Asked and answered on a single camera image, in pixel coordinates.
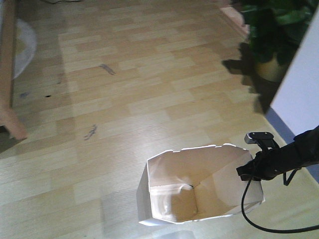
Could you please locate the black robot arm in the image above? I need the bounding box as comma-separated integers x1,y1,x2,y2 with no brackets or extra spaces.
236,127,319,181

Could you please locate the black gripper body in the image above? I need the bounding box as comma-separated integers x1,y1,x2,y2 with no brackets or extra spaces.
236,151,277,181

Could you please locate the wooden bed frame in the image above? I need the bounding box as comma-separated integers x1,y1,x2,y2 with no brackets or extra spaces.
0,0,27,140

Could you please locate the round grey rug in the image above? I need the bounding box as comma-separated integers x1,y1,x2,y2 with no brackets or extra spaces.
13,19,37,79

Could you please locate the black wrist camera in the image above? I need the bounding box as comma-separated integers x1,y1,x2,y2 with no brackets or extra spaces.
244,132,279,151

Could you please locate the green potted plant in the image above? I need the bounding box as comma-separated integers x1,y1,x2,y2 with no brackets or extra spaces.
240,0,319,83

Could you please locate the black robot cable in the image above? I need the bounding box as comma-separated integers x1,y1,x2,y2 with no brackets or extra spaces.
240,164,319,234

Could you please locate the white trash bin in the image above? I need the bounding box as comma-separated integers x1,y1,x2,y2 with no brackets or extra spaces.
136,144,264,226

